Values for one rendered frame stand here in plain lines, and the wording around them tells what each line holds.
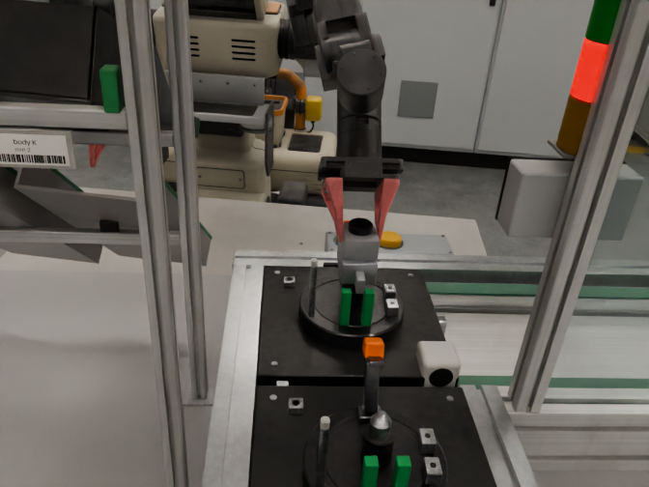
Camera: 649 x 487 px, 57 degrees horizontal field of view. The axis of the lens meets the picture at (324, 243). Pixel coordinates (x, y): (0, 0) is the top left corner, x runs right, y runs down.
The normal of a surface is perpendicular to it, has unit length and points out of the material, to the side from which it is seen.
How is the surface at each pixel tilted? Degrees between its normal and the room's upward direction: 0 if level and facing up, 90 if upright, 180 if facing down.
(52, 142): 90
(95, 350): 0
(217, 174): 98
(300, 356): 0
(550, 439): 90
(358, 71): 50
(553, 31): 90
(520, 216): 90
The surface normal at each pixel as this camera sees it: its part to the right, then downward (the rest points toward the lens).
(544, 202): 0.05, 0.51
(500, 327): 0.06, -0.87
